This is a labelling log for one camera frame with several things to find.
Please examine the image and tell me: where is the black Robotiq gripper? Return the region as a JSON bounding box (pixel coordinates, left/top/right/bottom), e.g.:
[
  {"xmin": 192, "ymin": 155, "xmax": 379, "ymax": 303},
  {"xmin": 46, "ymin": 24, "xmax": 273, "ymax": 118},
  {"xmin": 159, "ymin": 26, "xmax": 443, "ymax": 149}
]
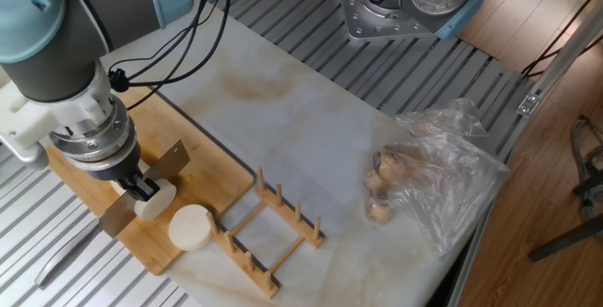
[{"xmin": 86, "ymin": 144, "xmax": 162, "ymax": 203}]

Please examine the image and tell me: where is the steel cleaver knife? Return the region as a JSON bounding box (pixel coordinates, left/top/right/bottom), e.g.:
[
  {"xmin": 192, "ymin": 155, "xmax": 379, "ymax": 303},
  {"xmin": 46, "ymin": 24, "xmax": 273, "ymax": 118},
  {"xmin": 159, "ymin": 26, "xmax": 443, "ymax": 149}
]
[{"xmin": 33, "ymin": 139, "xmax": 192, "ymax": 289}]

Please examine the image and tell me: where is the round white radish slice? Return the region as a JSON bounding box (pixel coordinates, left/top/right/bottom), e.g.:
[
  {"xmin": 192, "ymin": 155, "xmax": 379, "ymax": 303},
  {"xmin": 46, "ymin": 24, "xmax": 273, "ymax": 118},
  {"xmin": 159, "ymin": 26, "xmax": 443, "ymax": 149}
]
[
  {"xmin": 134, "ymin": 178, "xmax": 178, "ymax": 222},
  {"xmin": 168, "ymin": 203, "xmax": 214, "ymax": 251}
]

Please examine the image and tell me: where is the wooden cutting board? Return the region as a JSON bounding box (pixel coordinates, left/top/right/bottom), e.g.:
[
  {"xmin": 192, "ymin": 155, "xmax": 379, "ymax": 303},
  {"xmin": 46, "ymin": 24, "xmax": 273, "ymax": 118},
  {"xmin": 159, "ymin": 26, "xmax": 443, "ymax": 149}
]
[{"xmin": 44, "ymin": 85, "xmax": 255, "ymax": 276}]

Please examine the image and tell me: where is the wooden peg rack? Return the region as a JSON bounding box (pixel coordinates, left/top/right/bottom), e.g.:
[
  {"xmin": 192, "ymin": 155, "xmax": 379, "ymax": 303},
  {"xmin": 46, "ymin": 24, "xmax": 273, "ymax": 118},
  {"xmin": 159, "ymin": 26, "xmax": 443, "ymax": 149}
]
[{"xmin": 205, "ymin": 165, "xmax": 326, "ymax": 299}]

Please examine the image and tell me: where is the white marble slab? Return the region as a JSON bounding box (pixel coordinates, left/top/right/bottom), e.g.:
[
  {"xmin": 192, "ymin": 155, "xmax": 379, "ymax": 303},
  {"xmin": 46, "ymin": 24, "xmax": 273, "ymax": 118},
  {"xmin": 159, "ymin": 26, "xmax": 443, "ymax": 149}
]
[{"xmin": 0, "ymin": 0, "xmax": 500, "ymax": 307}]

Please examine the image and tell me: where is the clear plastic bag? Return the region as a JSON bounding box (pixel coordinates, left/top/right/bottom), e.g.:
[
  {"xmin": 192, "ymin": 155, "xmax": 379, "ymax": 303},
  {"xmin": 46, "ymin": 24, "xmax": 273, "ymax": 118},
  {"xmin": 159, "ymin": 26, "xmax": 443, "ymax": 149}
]
[{"xmin": 365, "ymin": 97, "xmax": 513, "ymax": 256}]

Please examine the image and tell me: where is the black stand leg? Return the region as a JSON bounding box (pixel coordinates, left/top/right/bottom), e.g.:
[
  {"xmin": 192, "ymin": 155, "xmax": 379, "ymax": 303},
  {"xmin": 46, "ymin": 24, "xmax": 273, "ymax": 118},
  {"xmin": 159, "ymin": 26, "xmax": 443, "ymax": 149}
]
[{"xmin": 527, "ymin": 212, "xmax": 603, "ymax": 264}]

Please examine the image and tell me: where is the silver wrist coupling ring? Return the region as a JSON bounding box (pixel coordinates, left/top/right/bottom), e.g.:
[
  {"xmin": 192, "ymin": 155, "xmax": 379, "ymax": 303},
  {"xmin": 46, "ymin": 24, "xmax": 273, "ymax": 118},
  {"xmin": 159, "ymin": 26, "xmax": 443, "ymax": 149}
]
[{"xmin": 48, "ymin": 97, "xmax": 142, "ymax": 172}]

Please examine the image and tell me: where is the black cable with clip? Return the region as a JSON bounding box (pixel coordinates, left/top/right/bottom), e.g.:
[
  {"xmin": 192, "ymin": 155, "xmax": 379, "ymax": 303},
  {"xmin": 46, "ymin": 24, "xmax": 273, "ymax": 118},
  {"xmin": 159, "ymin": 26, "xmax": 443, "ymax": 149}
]
[{"xmin": 106, "ymin": 0, "xmax": 222, "ymax": 94}]

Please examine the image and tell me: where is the black cable with metal plug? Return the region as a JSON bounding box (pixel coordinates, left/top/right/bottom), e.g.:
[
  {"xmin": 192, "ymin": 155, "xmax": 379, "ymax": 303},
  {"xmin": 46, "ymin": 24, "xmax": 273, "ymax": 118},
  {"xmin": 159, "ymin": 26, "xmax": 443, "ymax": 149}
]
[{"xmin": 125, "ymin": 0, "xmax": 242, "ymax": 112}]

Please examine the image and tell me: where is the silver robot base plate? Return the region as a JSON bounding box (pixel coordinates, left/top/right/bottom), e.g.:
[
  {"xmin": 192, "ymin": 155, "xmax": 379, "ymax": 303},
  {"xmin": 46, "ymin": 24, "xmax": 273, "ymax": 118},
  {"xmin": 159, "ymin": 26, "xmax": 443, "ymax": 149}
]
[{"xmin": 336, "ymin": 0, "xmax": 442, "ymax": 43}]

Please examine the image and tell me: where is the silver corner bracket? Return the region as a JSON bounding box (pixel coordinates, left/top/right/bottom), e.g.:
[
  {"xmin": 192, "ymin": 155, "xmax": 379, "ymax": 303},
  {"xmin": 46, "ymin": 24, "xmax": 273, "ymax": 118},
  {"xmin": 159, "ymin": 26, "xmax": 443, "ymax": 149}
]
[{"xmin": 516, "ymin": 92, "xmax": 541, "ymax": 118}]

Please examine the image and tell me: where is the grey cable bundle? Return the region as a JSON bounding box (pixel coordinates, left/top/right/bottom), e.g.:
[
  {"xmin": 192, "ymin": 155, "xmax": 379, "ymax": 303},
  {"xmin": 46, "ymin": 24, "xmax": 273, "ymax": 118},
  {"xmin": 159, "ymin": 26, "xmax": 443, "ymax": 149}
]
[{"xmin": 569, "ymin": 116, "xmax": 603, "ymax": 221}]

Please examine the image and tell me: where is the aluminium frame rail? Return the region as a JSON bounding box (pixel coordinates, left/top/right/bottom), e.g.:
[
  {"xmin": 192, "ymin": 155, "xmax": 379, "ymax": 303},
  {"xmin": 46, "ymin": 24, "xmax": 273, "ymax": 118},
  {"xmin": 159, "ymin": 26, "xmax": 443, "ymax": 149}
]
[{"xmin": 445, "ymin": 0, "xmax": 603, "ymax": 307}]

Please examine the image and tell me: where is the black floor cable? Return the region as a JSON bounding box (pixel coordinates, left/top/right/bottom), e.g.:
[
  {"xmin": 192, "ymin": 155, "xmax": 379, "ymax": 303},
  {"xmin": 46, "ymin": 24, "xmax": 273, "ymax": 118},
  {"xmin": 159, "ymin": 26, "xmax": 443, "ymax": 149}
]
[{"xmin": 520, "ymin": 0, "xmax": 603, "ymax": 80}]

